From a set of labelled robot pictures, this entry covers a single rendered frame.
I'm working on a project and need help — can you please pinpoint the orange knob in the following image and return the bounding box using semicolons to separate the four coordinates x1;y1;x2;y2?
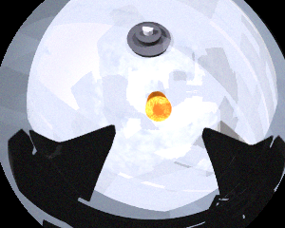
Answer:
146;91;172;122

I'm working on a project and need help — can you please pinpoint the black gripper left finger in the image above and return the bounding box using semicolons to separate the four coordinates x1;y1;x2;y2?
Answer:
29;125;116;202

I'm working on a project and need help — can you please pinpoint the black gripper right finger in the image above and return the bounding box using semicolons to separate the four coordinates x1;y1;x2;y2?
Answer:
202;126;273;199

